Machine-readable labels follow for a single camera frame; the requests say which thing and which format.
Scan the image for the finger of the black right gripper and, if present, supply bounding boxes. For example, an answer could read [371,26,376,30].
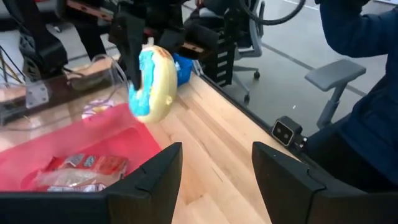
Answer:
[158,28,188,55]
[108,12,149,91]

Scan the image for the blue frosted toy donut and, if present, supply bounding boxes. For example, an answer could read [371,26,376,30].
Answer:
[128,45,178,124]

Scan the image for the silver arm base bracket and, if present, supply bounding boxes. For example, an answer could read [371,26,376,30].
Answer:
[25,81,50,109]

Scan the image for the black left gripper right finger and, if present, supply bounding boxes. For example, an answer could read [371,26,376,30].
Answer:
[251,142,326,224]

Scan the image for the black table-level camera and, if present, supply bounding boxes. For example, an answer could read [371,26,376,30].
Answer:
[271,115,308,151]

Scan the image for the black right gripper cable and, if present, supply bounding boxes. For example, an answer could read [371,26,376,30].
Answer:
[238,0,307,26]

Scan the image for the red clear snack packet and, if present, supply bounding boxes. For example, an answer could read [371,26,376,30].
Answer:
[32,153,129,193]

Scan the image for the blue plastic basket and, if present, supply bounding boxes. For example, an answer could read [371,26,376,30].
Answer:
[173,53,194,87]

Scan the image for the grey chair armrest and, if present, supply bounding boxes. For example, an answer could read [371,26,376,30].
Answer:
[303,58,367,130]

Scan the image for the black slotted stand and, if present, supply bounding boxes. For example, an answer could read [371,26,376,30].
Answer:
[203,30,237,88]

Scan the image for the black aluminium table frame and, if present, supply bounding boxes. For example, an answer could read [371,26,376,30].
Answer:
[192,60,312,162]

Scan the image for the pink frosted toy donut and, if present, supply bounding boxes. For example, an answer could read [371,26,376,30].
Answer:
[81,98,115,121]

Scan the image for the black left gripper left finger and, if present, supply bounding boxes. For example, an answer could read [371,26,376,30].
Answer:
[105,142,183,224]

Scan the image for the clear plastic tray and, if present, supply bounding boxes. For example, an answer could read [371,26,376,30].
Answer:
[0,54,129,133]

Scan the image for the grey office chair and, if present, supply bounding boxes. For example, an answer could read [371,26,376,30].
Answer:
[198,0,265,105]

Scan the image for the red plastic tray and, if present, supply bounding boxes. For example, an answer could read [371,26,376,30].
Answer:
[0,103,163,192]

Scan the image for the person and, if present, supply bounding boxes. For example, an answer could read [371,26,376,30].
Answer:
[306,0,398,194]

